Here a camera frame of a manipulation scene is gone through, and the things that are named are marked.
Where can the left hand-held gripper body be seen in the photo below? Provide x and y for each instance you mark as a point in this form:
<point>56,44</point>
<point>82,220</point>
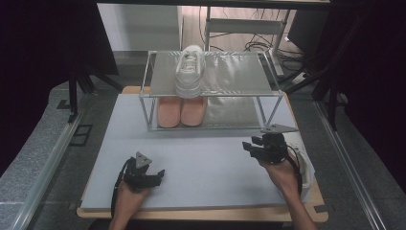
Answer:
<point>137,177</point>

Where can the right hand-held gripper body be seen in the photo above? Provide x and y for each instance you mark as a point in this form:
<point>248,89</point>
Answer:
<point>274,147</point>

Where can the white sneaker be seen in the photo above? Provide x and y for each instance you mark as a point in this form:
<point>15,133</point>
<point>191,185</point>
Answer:
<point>306,172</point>
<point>190,72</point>

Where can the pink slide slipper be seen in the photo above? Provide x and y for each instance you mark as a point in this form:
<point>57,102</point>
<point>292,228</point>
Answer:
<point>168,111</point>
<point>193,111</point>

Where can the two-tier metal shoe rack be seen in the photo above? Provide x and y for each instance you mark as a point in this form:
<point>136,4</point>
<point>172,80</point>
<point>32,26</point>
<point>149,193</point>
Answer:
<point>236,75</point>

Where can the person's left hand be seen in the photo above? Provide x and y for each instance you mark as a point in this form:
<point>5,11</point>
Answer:
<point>129,201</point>

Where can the person's right hand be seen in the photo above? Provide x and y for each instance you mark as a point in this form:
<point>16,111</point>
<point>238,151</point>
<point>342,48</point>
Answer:
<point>282,177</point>

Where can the grey foam mat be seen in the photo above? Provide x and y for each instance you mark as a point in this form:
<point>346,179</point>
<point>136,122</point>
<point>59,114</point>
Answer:
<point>204,172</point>

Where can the white power strip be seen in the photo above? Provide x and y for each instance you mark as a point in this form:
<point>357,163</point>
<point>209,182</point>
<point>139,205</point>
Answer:
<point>300,78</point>

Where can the black metal stand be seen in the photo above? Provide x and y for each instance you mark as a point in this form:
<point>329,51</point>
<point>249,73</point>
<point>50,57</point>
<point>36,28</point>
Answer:
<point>332,83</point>

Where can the black tripod stand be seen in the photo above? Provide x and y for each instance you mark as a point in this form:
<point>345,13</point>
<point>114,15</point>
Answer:
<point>83,84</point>

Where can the black computer case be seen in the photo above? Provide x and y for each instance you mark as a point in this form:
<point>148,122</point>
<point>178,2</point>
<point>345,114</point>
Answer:
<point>308,30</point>

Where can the white cabinet panel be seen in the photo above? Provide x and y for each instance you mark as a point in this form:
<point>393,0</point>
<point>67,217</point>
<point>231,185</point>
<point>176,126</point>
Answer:
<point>140,27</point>

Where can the aluminium floor rail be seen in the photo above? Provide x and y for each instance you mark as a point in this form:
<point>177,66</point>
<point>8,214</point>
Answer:
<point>48,172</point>
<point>348,166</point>

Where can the white metal desk frame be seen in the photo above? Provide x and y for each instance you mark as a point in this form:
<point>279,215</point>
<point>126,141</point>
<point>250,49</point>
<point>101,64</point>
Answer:
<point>242,26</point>

